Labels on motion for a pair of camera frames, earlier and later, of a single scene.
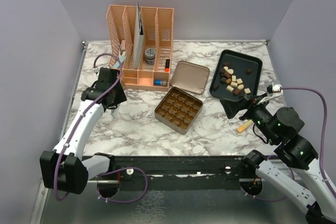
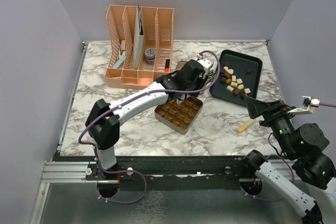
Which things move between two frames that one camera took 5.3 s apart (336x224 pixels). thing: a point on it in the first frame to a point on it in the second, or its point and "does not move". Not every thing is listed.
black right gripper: (232, 107) to (255, 107)
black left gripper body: (119, 96) to (199, 83)
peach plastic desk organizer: (155, 59) does not move
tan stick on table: (241, 128) does not move
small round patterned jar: (150, 55) does not move
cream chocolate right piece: (247, 91) does not move
